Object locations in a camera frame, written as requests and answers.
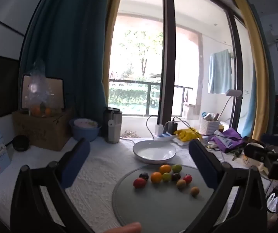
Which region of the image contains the blue plastic bowl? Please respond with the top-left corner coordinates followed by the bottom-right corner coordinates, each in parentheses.
top-left (69, 119), bottom-right (102, 142)

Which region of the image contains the white perforated basket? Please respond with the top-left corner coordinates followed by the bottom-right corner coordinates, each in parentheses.
top-left (199, 118), bottom-right (220, 136)

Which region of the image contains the pale inner bowl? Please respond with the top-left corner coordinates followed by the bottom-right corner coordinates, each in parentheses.
top-left (73, 118), bottom-right (98, 129)

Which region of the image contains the light blue towel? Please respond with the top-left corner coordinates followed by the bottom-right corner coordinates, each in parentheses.
top-left (208, 49), bottom-right (232, 94)

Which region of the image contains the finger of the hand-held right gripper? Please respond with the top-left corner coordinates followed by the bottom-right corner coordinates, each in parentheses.
top-left (244, 143), bottom-right (276, 163)
top-left (260, 133), bottom-right (278, 143)

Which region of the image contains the purple bag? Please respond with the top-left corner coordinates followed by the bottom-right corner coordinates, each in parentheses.
top-left (210, 127), bottom-right (242, 153)

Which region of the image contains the white blue power strip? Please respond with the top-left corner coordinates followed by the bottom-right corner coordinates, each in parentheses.
top-left (155, 131), bottom-right (176, 142)

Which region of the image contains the small orange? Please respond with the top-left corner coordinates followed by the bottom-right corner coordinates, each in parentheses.
top-left (151, 171), bottom-right (163, 184)
top-left (159, 164), bottom-right (172, 174)

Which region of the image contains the white quilted tablecloth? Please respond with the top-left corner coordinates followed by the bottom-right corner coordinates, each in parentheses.
top-left (0, 116), bottom-right (275, 233)

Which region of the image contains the clear plastic bag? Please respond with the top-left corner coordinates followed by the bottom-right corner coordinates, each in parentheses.
top-left (25, 61), bottom-right (62, 117)

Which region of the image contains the black adapter cable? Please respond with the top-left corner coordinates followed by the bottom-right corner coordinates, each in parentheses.
top-left (173, 116), bottom-right (242, 141)

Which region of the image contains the person's left hand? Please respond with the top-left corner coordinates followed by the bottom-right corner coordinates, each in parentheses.
top-left (104, 222), bottom-right (142, 233)

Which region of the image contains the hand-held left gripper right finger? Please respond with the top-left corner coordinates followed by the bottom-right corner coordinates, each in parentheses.
top-left (185, 139), bottom-right (268, 233)

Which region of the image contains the charger cable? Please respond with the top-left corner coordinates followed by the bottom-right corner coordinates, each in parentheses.
top-left (146, 115), bottom-right (165, 136)

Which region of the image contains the yellow duck print bag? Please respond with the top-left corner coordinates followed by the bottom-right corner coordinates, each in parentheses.
top-left (174, 127), bottom-right (202, 142)

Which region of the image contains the balcony railing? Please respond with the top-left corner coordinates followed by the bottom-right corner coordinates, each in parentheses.
top-left (109, 79), bottom-right (194, 117)

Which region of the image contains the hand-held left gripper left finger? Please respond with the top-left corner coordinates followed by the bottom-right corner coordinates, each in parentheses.
top-left (10, 137), bottom-right (96, 233)

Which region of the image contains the brown cardboard box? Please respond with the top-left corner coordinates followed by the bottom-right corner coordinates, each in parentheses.
top-left (12, 108), bottom-right (74, 151)

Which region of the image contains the steel tumbler with strap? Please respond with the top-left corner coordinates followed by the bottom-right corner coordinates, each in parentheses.
top-left (104, 107), bottom-right (123, 143)

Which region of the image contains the black round object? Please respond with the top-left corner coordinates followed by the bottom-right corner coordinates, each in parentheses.
top-left (12, 135), bottom-right (30, 151)

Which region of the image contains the dark window frame post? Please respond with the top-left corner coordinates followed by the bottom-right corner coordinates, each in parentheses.
top-left (157, 0), bottom-right (180, 133)

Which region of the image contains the yellow curtain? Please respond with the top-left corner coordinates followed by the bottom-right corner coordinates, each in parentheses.
top-left (227, 0), bottom-right (270, 139)
top-left (102, 0), bottom-right (126, 85)

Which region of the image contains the white round plate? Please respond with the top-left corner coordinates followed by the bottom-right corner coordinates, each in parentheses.
top-left (132, 140), bottom-right (176, 164)

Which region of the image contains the white plastic bag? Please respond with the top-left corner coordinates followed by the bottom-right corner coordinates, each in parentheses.
top-left (267, 193), bottom-right (278, 213)

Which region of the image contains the grey round mat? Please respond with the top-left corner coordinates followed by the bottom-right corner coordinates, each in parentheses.
top-left (112, 164), bottom-right (217, 233)

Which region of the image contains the white desk lamp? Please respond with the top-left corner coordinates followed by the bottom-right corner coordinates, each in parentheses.
top-left (218, 90), bottom-right (243, 122)

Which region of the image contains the dark blue curtain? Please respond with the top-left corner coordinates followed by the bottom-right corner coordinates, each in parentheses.
top-left (19, 0), bottom-right (113, 136)

